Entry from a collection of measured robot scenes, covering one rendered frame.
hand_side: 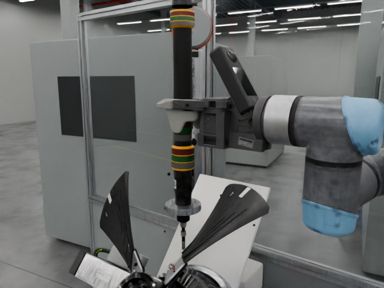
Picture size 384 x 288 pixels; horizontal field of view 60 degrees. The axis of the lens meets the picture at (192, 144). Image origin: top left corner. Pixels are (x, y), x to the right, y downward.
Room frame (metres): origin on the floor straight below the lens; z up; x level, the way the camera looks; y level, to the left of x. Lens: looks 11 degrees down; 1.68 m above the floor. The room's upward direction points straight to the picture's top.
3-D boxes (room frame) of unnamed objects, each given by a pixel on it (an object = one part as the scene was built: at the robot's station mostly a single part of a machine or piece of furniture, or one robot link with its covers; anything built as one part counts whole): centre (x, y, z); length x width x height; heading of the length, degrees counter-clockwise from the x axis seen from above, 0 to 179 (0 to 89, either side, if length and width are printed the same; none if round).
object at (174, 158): (0.62, 0.02, 1.54); 0.04 x 0.04 x 0.01
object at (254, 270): (1.20, -0.17, 0.92); 0.17 x 0.16 x 0.11; 144
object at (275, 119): (0.51, -0.14, 1.62); 0.08 x 0.05 x 0.08; 143
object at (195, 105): (0.57, -0.01, 1.64); 0.09 x 0.05 x 0.02; 65
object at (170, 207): (0.63, 0.02, 1.48); 0.09 x 0.07 x 0.10; 179
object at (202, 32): (1.34, 0.00, 1.88); 0.17 x 0.15 x 0.16; 54
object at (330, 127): (0.46, -0.20, 1.62); 0.11 x 0.08 x 0.09; 53
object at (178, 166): (0.62, 0.02, 1.53); 0.04 x 0.04 x 0.01
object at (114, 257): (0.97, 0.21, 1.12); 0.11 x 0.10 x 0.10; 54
